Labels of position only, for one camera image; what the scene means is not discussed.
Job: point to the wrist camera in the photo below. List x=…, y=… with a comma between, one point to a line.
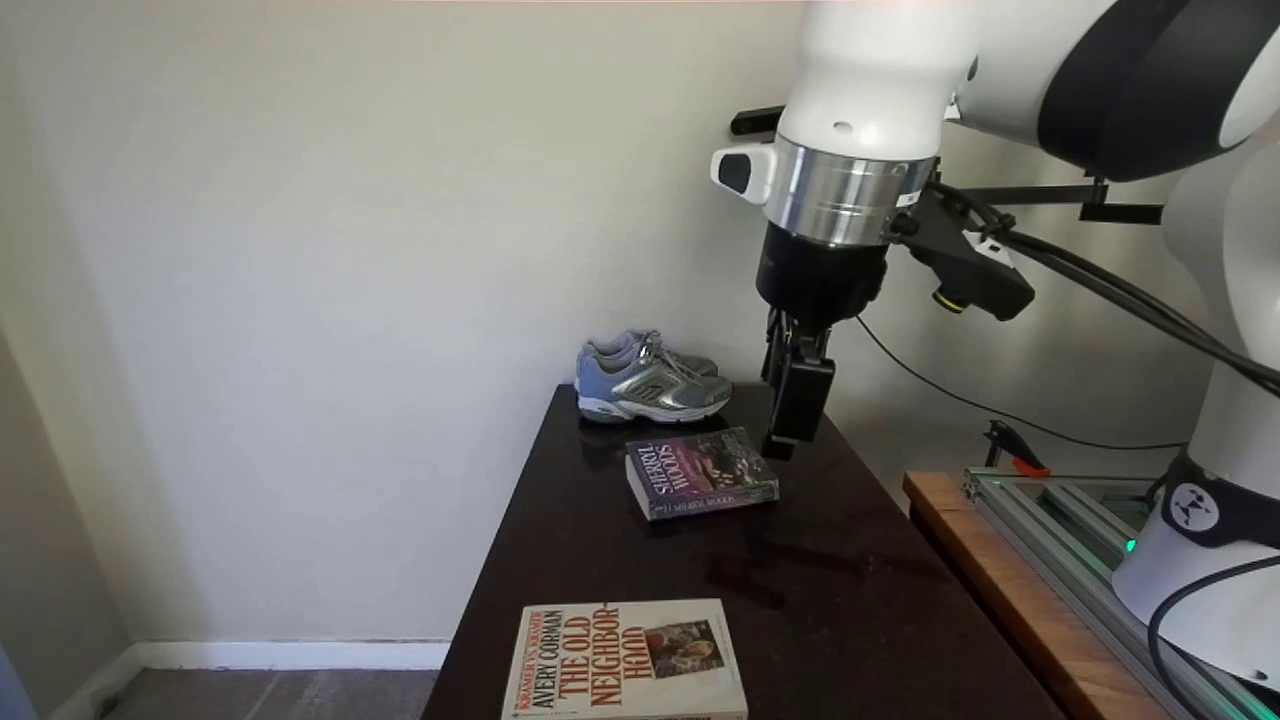
x=975, y=270

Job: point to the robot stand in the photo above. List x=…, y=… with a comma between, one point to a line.
x=1030, y=590

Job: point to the grey silver sneaker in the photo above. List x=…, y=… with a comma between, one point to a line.
x=690, y=358
x=645, y=390

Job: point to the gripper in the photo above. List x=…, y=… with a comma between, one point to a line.
x=820, y=275

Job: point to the black orange clamp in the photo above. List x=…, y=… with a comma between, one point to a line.
x=1012, y=445

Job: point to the purple paperback book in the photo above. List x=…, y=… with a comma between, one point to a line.
x=700, y=472

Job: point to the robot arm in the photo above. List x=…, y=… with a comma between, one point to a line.
x=870, y=70

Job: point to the cream paperback book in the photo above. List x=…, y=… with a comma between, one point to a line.
x=625, y=660

